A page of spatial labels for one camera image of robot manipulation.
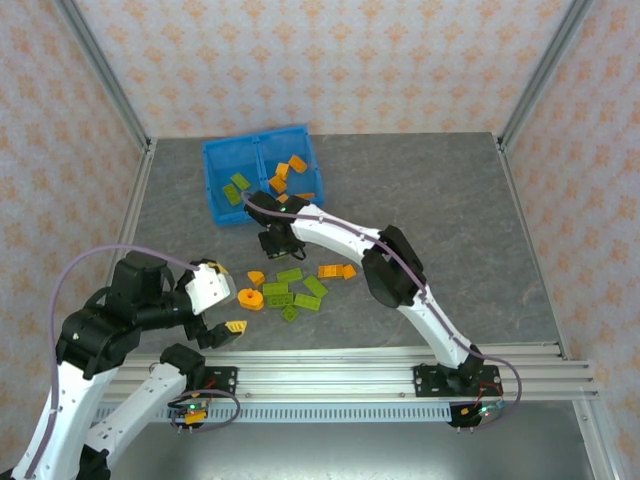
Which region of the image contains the orange round lego gear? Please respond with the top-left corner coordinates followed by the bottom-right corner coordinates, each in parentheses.
top-left (236, 287), bottom-right (266, 312)

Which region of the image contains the circuit board with yellow connector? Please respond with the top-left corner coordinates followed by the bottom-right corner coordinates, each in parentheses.
top-left (172, 394), bottom-right (211, 427)
top-left (459, 399), bottom-right (506, 429)

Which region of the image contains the grey metal panel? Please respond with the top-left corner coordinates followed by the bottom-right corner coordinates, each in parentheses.
top-left (97, 419), bottom-right (599, 480)

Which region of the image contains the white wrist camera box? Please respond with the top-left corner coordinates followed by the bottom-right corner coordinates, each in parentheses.
top-left (183, 259), bottom-right (237, 317)

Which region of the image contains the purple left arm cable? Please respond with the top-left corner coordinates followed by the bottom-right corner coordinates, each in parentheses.
top-left (22, 244), bottom-right (201, 479)

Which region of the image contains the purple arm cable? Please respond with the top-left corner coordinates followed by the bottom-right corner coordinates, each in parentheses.
top-left (22, 244), bottom-right (201, 479)
top-left (242, 189), bottom-right (524, 419)

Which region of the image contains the aluminium table side rail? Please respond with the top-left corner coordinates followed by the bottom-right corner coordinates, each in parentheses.
top-left (117, 138), bottom-right (159, 354)
top-left (494, 133), bottom-right (571, 361)

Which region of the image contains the aluminium front mounting rail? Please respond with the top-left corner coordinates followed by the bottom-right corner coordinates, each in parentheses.
top-left (102, 342), bottom-right (601, 404)

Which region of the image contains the white slotted cable duct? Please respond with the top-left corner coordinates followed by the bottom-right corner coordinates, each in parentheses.
top-left (92, 402), bottom-right (454, 425)

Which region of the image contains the aluminium frame post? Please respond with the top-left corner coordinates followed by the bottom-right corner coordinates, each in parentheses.
top-left (498, 0), bottom-right (597, 152)
top-left (53, 0), bottom-right (152, 152)

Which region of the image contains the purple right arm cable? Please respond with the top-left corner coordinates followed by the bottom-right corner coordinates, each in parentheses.
top-left (242, 189), bottom-right (524, 419)

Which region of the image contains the aluminium frame bar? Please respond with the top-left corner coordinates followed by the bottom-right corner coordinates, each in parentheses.
top-left (572, 399), bottom-right (629, 480)

